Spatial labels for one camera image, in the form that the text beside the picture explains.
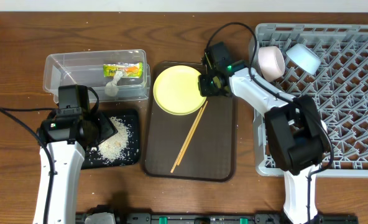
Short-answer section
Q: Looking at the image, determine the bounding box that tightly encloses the wooden chopstick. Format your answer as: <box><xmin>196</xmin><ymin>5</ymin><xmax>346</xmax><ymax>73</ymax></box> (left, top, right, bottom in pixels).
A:
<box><xmin>176</xmin><ymin>101</ymin><xmax>208</xmax><ymax>166</ymax></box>
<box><xmin>170</xmin><ymin>107</ymin><xmax>204</xmax><ymax>173</ymax></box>

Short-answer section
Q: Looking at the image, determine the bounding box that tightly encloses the pile of rice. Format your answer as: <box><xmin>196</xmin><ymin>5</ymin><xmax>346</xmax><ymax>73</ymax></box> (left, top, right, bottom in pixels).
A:
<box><xmin>91</xmin><ymin>116</ymin><xmax>132</xmax><ymax>164</ymax></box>

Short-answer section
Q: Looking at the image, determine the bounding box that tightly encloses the yellow plate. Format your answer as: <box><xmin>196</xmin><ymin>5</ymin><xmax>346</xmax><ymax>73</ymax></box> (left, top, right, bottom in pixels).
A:
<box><xmin>153</xmin><ymin>65</ymin><xmax>206</xmax><ymax>116</ymax></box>

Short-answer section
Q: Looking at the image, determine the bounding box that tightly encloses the white tissue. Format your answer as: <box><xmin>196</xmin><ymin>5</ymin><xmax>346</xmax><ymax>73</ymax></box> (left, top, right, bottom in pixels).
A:
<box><xmin>104</xmin><ymin>70</ymin><xmax>125</xmax><ymax>96</ymax></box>

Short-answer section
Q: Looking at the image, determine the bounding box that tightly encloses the pink white bowl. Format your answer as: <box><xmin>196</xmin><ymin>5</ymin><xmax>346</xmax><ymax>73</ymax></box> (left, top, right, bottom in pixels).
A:
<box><xmin>258</xmin><ymin>46</ymin><xmax>285</xmax><ymax>82</ymax></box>

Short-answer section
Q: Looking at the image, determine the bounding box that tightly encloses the green snack wrapper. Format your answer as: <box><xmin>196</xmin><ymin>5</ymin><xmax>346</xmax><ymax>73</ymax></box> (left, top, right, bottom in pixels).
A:
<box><xmin>103</xmin><ymin>62</ymin><xmax>144</xmax><ymax>78</ymax></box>

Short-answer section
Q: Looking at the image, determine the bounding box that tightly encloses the blue bowl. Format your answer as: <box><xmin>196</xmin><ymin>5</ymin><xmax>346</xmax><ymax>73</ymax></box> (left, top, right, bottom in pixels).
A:
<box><xmin>286</xmin><ymin>44</ymin><xmax>321</xmax><ymax>75</ymax></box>

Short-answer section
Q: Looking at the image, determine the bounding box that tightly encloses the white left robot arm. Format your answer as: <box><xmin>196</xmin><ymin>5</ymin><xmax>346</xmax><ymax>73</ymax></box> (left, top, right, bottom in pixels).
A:
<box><xmin>33</xmin><ymin>111</ymin><xmax>117</xmax><ymax>223</ymax></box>

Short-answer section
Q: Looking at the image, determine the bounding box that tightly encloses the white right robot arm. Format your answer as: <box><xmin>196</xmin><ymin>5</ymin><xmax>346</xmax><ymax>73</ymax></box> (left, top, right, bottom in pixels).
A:
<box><xmin>198</xmin><ymin>60</ymin><xmax>329</xmax><ymax>223</ymax></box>

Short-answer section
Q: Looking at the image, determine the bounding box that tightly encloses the black waste tray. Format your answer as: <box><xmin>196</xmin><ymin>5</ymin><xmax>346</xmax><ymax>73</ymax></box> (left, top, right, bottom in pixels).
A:
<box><xmin>81</xmin><ymin>110</ymin><xmax>140</xmax><ymax>170</ymax></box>

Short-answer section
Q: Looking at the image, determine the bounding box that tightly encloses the clear plastic waste bin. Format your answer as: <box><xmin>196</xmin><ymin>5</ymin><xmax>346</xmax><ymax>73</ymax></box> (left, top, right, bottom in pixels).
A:
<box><xmin>43</xmin><ymin>49</ymin><xmax>150</xmax><ymax>103</ymax></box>

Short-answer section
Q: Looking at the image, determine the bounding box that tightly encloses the grey dishwasher rack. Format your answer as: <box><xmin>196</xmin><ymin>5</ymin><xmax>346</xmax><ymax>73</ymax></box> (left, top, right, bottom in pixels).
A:
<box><xmin>255</xmin><ymin>23</ymin><xmax>368</xmax><ymax>178</ymax></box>

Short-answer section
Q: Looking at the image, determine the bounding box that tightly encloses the brown serving tray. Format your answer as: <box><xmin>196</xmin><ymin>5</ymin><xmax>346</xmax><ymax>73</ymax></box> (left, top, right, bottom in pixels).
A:
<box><xmin>142</xmin><ymin>96</ymin><xmax>237</xmax><ymax>182</ymax></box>

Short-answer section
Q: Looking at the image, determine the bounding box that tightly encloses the black rail with green clips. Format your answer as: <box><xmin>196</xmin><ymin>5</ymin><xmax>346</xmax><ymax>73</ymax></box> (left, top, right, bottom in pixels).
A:
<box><xmin>75</xmin><ymin>203</ymin><xmax>359</xmax><ymax>224</ymax></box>

